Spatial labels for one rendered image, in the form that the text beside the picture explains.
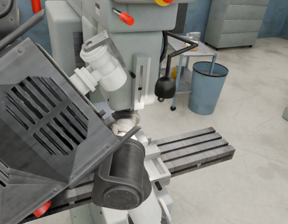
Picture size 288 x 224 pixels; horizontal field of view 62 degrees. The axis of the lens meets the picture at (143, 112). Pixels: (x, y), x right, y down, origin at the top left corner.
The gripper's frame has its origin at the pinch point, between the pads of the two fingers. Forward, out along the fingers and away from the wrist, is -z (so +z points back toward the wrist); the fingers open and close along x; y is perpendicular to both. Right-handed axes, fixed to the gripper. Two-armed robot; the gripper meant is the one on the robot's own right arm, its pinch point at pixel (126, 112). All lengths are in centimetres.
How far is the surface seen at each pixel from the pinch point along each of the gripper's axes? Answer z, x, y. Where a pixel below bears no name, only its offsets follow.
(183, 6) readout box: -32, -23, -41
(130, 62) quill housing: 9.8, -1.3, -27.5
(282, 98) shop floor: -260, -241, 120
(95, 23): -4.5, 13.5, -36.4
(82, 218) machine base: -14, 30, 104
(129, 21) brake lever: 29, -2, -46
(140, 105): 11.9, -5.8, -11.5
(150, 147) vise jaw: -1.1, -12.3, 20.6
